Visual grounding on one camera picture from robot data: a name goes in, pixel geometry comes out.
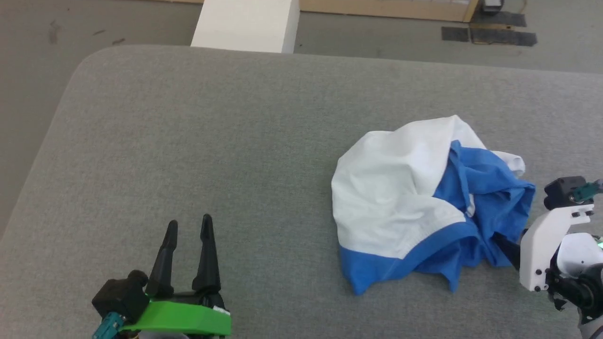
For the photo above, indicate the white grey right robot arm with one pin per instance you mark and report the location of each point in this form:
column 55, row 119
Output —
column 582, row 254

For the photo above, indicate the black floor mat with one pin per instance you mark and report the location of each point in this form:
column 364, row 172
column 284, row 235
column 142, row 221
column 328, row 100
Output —
column 455, row 34
column 504, row 37

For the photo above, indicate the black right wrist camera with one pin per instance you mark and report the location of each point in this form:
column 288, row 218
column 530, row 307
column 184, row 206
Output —
column 560, row 190

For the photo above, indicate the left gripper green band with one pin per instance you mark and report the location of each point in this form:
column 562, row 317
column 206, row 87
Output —
column 183, row 318

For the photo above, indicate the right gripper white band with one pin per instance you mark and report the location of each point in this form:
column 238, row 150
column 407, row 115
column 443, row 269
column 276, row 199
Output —
column 537, row 249

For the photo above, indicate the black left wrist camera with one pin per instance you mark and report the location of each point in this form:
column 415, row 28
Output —
column 120, row 296

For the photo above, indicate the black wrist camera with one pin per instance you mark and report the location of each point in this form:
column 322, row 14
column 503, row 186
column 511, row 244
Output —
column 560, row 190
column 120, row 296

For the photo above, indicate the white and blue garment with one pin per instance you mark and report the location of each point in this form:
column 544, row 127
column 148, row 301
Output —
column 391, row 188

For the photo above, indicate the white rectangular block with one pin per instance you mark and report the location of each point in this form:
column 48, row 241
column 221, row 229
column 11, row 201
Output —
column 245, row 21

